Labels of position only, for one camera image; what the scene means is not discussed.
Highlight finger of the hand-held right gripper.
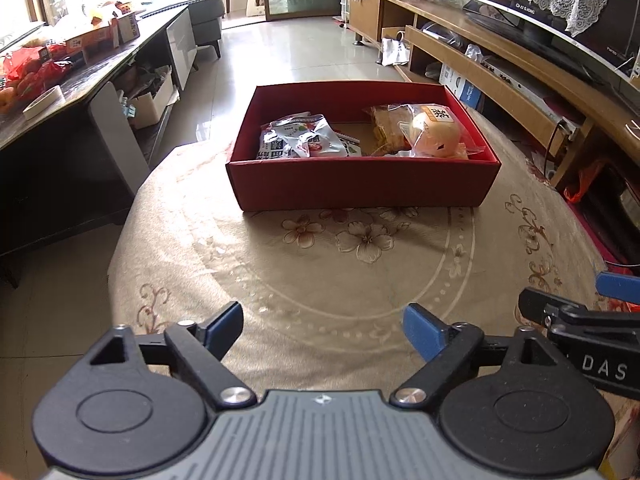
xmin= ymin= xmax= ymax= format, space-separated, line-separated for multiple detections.
xmin=517 ymin=287 xmax=640 ymax=336
xmin=595 ymin=271 xmax=640 ymax=305

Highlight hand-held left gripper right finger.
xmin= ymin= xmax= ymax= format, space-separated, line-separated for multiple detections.
xmin=389 ymin=302 xmax=568 ymax=408

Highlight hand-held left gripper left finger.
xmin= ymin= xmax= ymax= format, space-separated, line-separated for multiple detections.
xmin=87 ymin=301 xmax=258 ymax=409

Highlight red cardboard box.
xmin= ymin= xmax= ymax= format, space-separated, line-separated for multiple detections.
xmin=225 ymin=82 xmax=502 ymax=212

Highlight grey shrimp print snack packet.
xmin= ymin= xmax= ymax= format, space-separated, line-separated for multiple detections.
xmin=256 ymin=127 xmax=301 ymax=161

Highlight steamed cake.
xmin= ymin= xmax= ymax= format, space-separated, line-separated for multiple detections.
xmin=397 ymin=102 xmax=488 ymax=161

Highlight clear bag of yellow cubes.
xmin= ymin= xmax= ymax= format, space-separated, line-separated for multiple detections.
xmin=367 ymin=104 xmax=416 ymax=157

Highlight clear sausage packet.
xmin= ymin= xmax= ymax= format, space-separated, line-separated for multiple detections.
xmin=267 ymin=111 xmax=351 ymax=158

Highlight red net bag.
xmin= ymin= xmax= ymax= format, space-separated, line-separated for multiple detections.
xmin=562 ymin=160 xmax=631 ymax=206

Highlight white power strip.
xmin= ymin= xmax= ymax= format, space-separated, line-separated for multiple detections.
xmin=552 ymin=116 xmax=586 ymax=137

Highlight dark long desk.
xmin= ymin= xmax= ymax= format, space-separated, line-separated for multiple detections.
xmin=0 ymin=2 xmax=198 ymax=286

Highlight open cardboard box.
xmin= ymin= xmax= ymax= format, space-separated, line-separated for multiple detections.
xmin=127 ymin=75 xmax=176 ymax=128

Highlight blue white box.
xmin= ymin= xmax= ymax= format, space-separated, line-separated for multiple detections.
xmin=440 ymin=62 xmax=483 ymax=111

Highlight wooden television cabinet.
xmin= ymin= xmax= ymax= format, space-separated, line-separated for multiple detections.
xmin=347 ymin=0 xmax=640 ymax=196

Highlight black television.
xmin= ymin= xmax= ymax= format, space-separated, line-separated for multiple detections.
xmin=447 ymin=0 xmax=640 ymax=86

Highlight white shopping bag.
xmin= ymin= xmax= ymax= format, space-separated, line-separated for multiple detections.
xmin=381 ymin=35 xmax=413 ymax=67

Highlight white flat box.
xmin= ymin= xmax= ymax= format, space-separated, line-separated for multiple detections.
xmin=22 ymin=85 xmax=65 ymax=121

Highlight clear plastic cover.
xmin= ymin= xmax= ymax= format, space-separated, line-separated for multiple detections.
xmin=420 ymin=22 xmax=461 ymax=51

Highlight grey sofa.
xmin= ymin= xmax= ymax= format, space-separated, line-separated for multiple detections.
xmin=187 ymin=0 xmax=226 ymax=61

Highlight bag of oranges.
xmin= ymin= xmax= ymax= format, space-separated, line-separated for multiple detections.
xmin=0 ymin=85 xmax=31 ymax=113

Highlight orange white carton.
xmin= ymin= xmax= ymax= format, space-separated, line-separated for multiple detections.
xmin=65 ymin=20 xmax=118 ymax=61

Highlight small printed carton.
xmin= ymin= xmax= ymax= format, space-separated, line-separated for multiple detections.
xmin=112 ymin=7 xmax=141 ymax=43

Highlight red plastic bags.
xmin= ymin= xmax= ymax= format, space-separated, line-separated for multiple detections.
xmin=0 ymin=45 xmax=76 ymax=91

